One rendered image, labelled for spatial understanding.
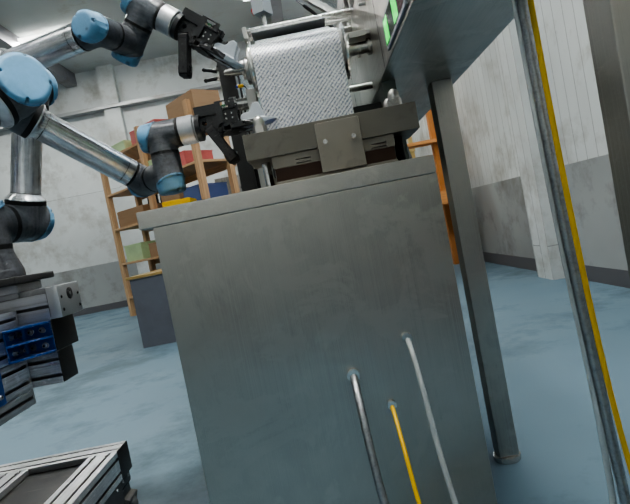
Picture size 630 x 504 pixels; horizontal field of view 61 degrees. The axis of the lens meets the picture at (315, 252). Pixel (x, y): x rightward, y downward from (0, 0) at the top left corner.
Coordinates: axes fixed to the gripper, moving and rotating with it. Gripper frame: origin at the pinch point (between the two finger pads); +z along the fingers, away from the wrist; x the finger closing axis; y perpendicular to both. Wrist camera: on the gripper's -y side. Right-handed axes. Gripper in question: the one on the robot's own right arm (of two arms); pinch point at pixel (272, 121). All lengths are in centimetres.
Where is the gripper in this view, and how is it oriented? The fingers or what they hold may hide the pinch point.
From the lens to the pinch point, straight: 145.2
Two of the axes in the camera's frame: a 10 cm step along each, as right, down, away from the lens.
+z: 9.8, -1.9, -0.2
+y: -1.9, -9.8, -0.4
